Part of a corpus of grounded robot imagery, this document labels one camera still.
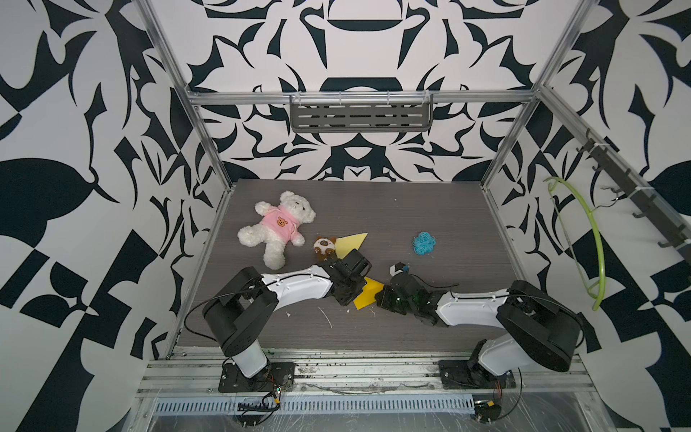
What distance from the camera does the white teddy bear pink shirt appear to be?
91 cm

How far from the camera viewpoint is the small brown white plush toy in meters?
0.98

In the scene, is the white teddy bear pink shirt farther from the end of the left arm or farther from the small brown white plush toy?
the end of the left arm

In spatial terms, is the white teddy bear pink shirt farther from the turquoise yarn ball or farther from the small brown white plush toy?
the turquoise yarn ball

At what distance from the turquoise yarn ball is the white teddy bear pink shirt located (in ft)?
1.37

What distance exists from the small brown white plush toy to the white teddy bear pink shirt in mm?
56

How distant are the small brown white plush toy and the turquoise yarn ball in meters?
0.30

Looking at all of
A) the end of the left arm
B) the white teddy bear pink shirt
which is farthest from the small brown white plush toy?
the end of the left arm

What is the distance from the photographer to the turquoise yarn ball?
39.3 inches
